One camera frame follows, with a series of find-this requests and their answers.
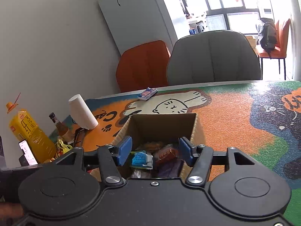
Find small blue tissue pack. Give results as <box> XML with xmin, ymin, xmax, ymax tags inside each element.
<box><xmin>137</xmin><ymin>87</ymin><xmax>158</xmax><ymax>101</ymax></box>

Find grey upholstered chair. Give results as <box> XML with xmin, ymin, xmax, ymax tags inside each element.
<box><xmin>167</xmin><ymin>30</ymin><xmax>261</xmax><ymax>86</ymax></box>

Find white leaning board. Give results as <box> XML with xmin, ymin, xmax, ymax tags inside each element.
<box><xmin>98</xmin><ymin>0</ymin><xmax>177</xmax><ymax>54</ymax></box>

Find colourful cat table mat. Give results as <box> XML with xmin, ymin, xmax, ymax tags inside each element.
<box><xmin>49</xmin><ymin>79</ymin><xmax>301</xmax><ymax>226</ymax></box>

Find orange chair near window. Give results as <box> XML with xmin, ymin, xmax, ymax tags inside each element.
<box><xmin>255</xmin><ymin>17</ymin><xmax>291</xmax><ymax>80</ymax></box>

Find black backpack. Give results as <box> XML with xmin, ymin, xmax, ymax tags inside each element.
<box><xmin>256</xmin><ymin>17</ymin><xmax>277</xmax><ymax>59</ymax></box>

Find yellow oil bottle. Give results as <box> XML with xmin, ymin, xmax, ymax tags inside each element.
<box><xmin>6</xmin><ymin>101</ymin><xmax>57</xmax><ymax>163</ymax></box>

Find dark glass bottle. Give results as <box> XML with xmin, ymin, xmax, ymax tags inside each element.
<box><xmin>49</xmin><ymin>112</ymin><xmax>74</xmax><ymax>144</ymax></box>

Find white paper roll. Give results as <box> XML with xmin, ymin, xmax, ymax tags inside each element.
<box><xmin>68</xmin><ymin>94</ymin><xmax>98</xmax><ymax>130</ymax></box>

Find brown cardboard box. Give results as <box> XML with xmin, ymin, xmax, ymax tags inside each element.
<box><xmin>90</xmin><ymin>112</ymin><xmax>205</xmax><ymax>179</ymax></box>

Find cardboard boxes by window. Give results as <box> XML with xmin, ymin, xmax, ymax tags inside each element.
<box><xmin>245</xmin><ymin>35</ymin><xmax>257</xmax><ymax>50</ymax></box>

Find orange packaged snack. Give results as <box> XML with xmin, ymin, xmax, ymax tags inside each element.
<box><xmin>153</xmin><ymin>144</ymin><xmax>179</xmax><ymax>168</ymax></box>

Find purple packaged bread snack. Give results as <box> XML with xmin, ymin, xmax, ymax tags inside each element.
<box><xmin>154</xmin><ymin>158</ymin><xmax>184</xmax><ymax>178</ymax></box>

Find orange chair by wall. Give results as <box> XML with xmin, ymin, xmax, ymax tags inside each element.
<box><xmin>116</xmin><ymin>40</ymin><xmax>170</xmax><ymax>92</ymax></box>

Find blue snack bag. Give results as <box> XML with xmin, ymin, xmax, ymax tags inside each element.
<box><xmin>131</xmin><ymin>150</ymin><xmax>153</xmax><ymax>170</ymax></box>

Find yellow plastic bag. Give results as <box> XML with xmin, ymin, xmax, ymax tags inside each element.
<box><xmin>44</xmin><ymin>138</ymin><xmax>73</xmax><ymax>163</ymax></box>

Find smartphone with white screen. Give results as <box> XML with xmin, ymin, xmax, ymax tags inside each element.
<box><xmin>18</xmin><ymin>140</ymin><xmax>38</xmax><ymax>166</ymax></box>

